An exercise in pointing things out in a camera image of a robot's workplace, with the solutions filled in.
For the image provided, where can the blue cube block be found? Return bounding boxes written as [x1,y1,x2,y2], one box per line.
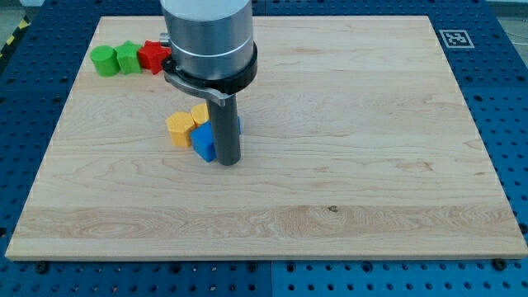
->
[191,118,241,162]

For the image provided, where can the white fiducial marker tag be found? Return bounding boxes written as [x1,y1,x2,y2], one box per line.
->
[440,29,474,49]

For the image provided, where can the wooden board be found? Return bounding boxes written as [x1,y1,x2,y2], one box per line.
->
[6,16,527,262]

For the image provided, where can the black bolt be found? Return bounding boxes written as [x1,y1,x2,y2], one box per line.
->
[35,262,49,275]
[492,258,507,271]

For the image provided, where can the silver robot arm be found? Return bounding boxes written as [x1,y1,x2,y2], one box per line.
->
[160,0,257,106]

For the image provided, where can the red star block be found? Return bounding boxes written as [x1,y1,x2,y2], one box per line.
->
[137,40,171,75]

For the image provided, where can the black bolt left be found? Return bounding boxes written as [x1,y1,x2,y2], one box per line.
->
[35,262,49,275]

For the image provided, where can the green star block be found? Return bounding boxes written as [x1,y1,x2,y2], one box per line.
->
[115,40,142,74]

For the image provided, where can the yellow cylinder block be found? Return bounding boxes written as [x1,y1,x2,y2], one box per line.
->
[191,103,210,127]

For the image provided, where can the yellow hexagon block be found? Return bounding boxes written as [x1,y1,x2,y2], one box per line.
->
[166,111,196,148]

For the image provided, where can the black bolt right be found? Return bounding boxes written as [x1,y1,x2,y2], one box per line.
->
[492,258,507,271]

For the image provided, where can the green cylinder block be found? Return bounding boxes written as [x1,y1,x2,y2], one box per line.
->
[90,45,120,77]

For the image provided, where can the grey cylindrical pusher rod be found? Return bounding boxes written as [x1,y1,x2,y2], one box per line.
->
[206,95,241,166]

